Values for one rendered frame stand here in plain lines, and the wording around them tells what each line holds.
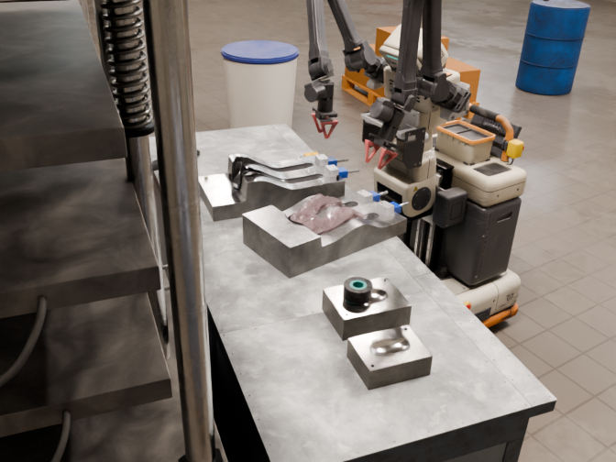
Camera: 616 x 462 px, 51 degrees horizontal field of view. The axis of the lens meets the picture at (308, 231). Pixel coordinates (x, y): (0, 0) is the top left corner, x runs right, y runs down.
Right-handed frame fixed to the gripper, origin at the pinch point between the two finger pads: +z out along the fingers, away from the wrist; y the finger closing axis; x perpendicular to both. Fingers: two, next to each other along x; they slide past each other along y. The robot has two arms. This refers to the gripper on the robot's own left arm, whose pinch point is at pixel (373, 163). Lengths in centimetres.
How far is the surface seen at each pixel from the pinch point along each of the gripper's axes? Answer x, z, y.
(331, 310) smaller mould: -38, 36, 45
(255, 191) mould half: -27.9, 25.1, -20.1
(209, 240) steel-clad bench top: -43, 44, -13
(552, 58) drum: 396, -129, -225
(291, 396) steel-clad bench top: -58, 51, 63
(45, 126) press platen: -129, 4, 61
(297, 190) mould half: -13.3, 20.0, -16.4
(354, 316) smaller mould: -38, 33, 54
